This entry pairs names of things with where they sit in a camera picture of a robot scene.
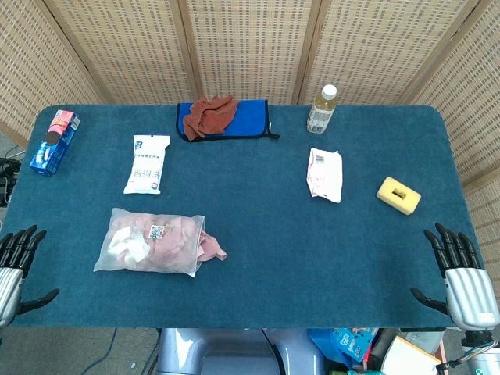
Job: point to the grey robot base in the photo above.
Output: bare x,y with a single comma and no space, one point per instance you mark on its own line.
218,351

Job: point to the white snack packet blue print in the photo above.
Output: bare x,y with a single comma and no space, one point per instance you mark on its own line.
146,164

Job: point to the white pink wrapper packet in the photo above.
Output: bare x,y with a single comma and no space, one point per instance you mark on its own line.
325,176

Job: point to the translucent white zip bag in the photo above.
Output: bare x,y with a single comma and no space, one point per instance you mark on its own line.
129,258

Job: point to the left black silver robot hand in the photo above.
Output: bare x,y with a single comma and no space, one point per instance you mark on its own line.
11,289

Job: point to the rust orange cloth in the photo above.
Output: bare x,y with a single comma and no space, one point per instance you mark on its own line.
207,115

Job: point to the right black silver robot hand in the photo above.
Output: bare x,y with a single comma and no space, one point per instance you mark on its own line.
468,293

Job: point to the blue cookie box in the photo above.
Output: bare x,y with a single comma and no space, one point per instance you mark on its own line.
54,142

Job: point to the pink floral garment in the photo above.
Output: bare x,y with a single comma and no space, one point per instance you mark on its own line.
211,247

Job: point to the yellow sponge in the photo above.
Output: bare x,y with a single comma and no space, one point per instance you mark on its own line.
390,193

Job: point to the blue pouch black trim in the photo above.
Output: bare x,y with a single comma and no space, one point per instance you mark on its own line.
250,121

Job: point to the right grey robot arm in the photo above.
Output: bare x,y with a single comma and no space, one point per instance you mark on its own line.
484,353

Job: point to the beige book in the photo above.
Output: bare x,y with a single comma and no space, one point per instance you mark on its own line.
406,357

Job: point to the woven folding screen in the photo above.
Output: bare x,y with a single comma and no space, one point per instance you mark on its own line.
250,47

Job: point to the clear plastic drink bottle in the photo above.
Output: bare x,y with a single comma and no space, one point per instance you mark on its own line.
321,113

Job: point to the blue snack bag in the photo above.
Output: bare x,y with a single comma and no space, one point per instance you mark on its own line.
343,345

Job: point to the blue table mat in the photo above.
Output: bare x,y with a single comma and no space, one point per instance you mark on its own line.
254,234

